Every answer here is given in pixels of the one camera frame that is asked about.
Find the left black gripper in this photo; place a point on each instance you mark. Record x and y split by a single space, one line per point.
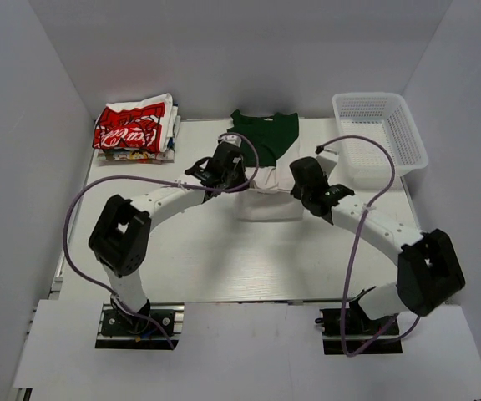
240 165

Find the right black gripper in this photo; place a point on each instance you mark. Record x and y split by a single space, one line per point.
296 191

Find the white green raglan t-shirt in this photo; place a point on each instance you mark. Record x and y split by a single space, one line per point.
273 144

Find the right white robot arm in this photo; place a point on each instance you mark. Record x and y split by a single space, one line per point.
428 269

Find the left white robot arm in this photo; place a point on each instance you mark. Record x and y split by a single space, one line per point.
120 237

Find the red white folded t-shirt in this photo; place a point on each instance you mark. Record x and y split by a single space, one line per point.
141 125

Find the white plastic mesh basket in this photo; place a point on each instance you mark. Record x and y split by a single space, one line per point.
386 119

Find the cartoon print folded t-shirt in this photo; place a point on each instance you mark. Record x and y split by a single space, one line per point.
135 156

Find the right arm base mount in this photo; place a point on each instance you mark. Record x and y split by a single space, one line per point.
357 332

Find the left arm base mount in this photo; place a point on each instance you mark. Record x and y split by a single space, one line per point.
116 333

